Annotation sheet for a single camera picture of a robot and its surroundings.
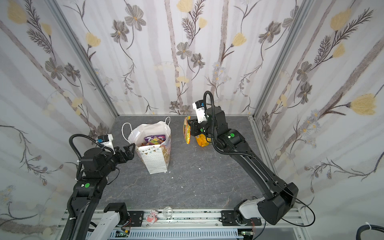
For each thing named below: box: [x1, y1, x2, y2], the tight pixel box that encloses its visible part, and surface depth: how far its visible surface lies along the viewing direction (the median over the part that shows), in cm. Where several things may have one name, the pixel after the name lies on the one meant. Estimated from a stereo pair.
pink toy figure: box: [146, 209, 158, 224], surface depth 74 cm
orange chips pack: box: [141, 138, 164, 146], surface depth 89 cm
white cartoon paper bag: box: [122, 116, 172, 175], surface depth 84 cm
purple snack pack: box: [144, 134, 166, 142], surface depth 92 cm
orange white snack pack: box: [183, 116, 191, 145], surface depth 71 cm
